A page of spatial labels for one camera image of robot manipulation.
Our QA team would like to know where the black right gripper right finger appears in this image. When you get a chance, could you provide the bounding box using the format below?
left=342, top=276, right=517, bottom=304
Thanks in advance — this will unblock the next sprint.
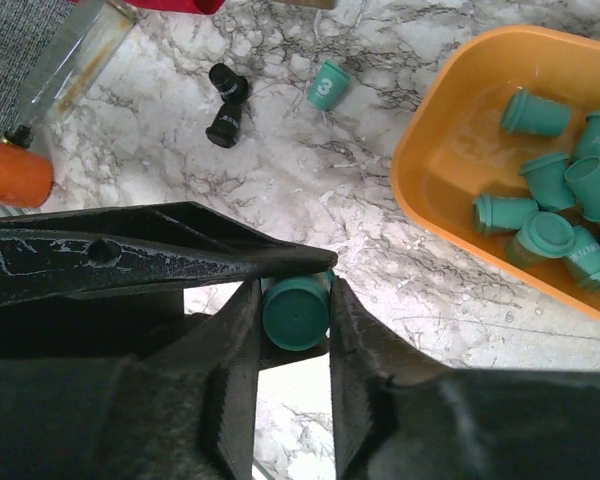
left=330, top=279, right=600, bottom=479

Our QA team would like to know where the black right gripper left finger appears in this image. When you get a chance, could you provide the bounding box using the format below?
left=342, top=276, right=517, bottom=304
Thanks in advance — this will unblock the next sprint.
left=0, top=281, right=261, bottom=479

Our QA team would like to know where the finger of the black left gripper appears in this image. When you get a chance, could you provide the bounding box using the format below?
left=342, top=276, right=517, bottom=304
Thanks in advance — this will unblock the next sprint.
left=0, top=202, right=338, bottom=300

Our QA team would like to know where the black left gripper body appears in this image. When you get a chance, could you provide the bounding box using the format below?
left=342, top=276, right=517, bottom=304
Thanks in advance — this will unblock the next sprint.
left=0, top=291, right=210, bottom=359

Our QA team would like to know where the orange plastic basket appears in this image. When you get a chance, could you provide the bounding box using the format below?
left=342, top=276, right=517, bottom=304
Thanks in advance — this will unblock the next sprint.
left=390, top=25, right=600, bottom=321

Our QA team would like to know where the orange plastic cup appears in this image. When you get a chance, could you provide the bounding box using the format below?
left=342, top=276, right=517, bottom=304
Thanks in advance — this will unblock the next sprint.
left=0, top=143, right=53, bottom=208

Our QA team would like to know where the red cloth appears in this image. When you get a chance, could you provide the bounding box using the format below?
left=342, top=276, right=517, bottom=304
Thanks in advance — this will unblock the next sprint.
left=126, top=0, right=225, bottom=15

